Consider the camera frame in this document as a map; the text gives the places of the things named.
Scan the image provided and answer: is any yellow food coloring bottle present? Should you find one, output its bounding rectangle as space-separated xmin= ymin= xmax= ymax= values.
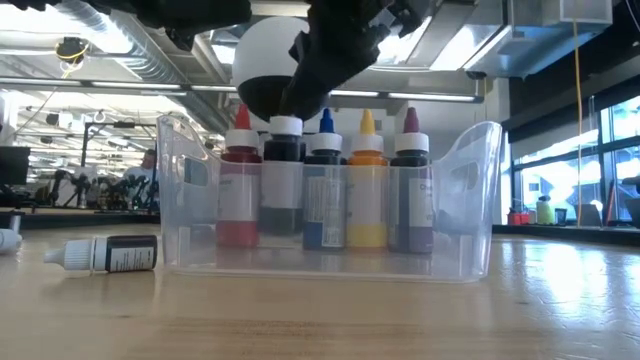
xmin=345 ymin=108 xmax=390 ymax=250

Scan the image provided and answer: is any clear plastic bin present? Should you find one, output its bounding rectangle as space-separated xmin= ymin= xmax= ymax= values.
xmin=155 ymin=114 xmax=504 ymax=285

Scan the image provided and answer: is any red food coloring bottle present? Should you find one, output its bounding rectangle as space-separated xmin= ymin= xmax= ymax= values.
xmin=215 ymin=103 xmax=264 ymax=250

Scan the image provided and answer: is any small dropper bottle white cap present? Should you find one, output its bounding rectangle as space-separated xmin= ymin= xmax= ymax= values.
xmin=0 ymin=228 xmax=24 ymax=255

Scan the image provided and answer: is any black metal stand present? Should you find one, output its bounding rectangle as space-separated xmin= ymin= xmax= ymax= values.
xmin=79 ymin=119 xmax=151 ymax=169

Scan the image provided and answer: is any white and black sphere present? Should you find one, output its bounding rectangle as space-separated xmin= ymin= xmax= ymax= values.
xmin=231 ymin=15 xmax=311 ymax=124

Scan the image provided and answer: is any ceiling light tube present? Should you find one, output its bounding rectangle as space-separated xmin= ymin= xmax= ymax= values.
xmin=329 ymin=88 xmax=477 ymax=104

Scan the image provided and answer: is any background table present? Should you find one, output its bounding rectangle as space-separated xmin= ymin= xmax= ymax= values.
xmin=0 ymin=207 xmax=160 ymax=231

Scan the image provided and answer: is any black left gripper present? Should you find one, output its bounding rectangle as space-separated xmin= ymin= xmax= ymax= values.
xmin=278 ymin=0 xmax=436 ymax=120

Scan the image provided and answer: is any black monitor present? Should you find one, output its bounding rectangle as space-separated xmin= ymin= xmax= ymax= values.
xmin=0 ymin=145 xmax=31 ymax=186

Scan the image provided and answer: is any blue food coloring bottle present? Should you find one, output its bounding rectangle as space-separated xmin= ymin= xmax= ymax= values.
xmin=301 ymin=107 xmax=347 ymax=251

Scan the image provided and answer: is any violet food coloring bottle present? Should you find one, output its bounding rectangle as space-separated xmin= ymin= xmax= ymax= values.
xmin=388 ymin=106 xmax=435 ymax=255

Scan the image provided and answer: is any black ceiling fixture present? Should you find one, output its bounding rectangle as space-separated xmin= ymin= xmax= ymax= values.
xmin=54 ymin=37 xmax=90 ymax=65

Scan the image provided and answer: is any black food coloring bottle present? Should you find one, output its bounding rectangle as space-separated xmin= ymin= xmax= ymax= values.
xmin=258 ymin=115 xmax=307 ymax=236

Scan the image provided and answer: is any green jug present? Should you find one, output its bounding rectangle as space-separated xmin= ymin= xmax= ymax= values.
xmin=536 ymin=194 xmax=557 ymax=226

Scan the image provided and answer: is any small black dropper bottle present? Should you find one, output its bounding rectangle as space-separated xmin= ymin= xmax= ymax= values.
xmin=43 ymin=234 xmax=158 ymax=275

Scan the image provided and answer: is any person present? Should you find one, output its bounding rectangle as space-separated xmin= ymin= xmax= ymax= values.
xmin=122 ymin=148 xmax=159 ymax=209

